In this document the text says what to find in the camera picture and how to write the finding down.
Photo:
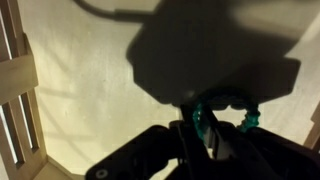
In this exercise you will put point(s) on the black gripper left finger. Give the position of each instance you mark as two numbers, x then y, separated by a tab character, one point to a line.
146	150

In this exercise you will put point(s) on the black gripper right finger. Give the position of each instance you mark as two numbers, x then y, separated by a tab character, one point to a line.
266	156

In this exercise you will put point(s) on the light wooden tray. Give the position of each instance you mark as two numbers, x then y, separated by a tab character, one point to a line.
83	83

